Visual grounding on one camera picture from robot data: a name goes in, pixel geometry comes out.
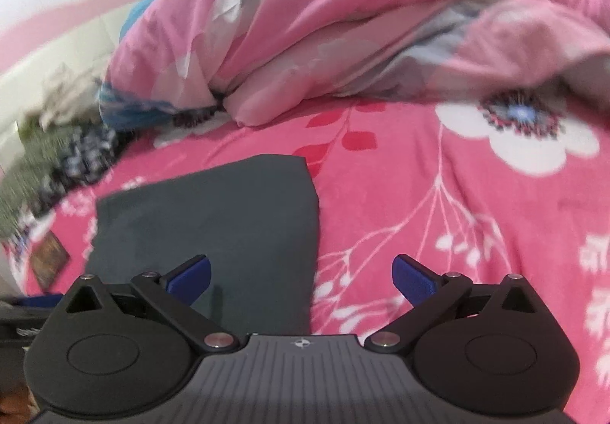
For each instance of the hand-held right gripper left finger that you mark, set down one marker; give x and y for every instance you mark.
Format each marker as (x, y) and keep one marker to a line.
(190, 281)

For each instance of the black smartphone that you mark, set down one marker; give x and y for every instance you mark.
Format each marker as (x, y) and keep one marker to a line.
(50, 262)

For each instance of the plaid cloth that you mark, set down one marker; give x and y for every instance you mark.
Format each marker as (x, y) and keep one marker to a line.
(86, 157)

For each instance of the pink and white headboard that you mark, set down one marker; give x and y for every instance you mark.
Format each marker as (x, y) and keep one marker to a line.
(57, 33)

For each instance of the white towel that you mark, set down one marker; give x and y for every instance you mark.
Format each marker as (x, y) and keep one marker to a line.
(62, 95)

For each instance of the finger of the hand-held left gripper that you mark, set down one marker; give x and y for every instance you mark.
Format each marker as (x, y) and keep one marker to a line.
(35, 301)

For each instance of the dark grey shorts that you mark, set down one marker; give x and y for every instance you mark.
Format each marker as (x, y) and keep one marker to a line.
(214, 224)

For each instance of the pink and blue duvet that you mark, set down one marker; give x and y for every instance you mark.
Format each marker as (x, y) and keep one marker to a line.
(333, 14)

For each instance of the green floral cloth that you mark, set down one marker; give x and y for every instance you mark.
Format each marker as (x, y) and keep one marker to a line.
(28, 176)

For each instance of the pink floral blanket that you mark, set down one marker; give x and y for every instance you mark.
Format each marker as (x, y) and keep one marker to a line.
(429, 214)

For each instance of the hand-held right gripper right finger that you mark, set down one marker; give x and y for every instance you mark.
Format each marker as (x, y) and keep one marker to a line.
(414, 281)

